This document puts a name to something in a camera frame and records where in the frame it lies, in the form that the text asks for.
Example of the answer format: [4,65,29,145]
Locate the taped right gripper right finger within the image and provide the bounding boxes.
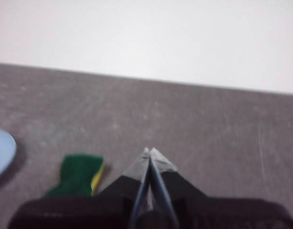
[149,147,293,229]

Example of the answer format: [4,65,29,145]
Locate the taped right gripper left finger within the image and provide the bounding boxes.
[8,147,150,229]

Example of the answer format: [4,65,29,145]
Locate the yellow sponge with green pad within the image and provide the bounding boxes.
[42,155,105,198]

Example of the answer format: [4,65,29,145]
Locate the blue round plate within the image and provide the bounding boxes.
[0,128,18,183]

